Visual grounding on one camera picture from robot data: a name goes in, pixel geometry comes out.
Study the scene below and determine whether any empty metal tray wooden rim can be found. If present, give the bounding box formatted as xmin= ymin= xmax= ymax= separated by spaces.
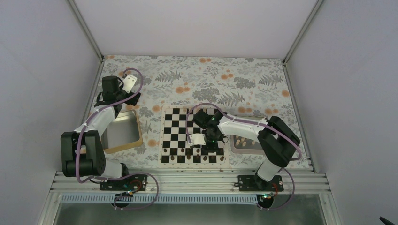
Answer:
xmin=101 ymin=110 xmax=143 ymax=154

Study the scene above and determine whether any metal tray with light pieces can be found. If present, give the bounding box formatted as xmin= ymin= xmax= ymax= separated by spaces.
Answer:
xmin=227 ymin=117 xmax=267 ymax=155

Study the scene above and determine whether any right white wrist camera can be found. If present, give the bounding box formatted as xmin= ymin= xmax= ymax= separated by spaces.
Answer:
xmin=187 ymin=133 xmax=206 ymax=146

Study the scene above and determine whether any aluminium rail frame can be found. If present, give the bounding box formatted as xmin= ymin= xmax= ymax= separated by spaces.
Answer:
xmin=50 ymin=171 xmax=331 ymax=194

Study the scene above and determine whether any dark piece row one left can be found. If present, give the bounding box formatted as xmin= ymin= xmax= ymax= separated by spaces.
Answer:
xmin=177 ymin=156 xmax=185 ymax=163

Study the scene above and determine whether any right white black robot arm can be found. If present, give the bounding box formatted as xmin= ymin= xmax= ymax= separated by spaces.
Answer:
xmin=187 ymin=109 xmax=302 ymax=191

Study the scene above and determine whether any black white chessboard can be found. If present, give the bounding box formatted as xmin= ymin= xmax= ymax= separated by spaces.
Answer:
xmin=158 ymin=105 xmax=230 ymax=169

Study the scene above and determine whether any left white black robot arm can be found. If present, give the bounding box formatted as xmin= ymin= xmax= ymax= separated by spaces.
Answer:
xmin=61 ymin=75 xmax=141 ymax=190

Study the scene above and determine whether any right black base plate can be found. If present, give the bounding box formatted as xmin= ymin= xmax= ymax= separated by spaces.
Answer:
xmin=234 ymin=175 xmax=284 ymax=192

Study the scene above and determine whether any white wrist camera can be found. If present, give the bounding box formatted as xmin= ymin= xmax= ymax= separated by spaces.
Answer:
xmin=122 ymin=75 xmax=138 ymax=93
xmin=187 ymin=133 xmax=206 ymax=146

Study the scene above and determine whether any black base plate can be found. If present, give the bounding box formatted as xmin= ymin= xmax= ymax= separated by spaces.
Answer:
xmin=234 ymin=175 xmax=284 ymax=192
xmin=99 ymin=174 xmax=148 ymax=192

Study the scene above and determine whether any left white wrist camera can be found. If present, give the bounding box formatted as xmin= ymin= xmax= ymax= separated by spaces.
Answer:
xmin=122 ymin=75 xmax=138 ymax=93

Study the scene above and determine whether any floral patterned table mat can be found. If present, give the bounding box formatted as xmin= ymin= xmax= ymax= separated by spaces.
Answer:
xmin=101 ymin=55 xmax=300 ymax=168

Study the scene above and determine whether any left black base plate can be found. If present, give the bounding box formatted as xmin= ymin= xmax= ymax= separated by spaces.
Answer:
xmin=99 ymin=174 xmax=148 ymax=192

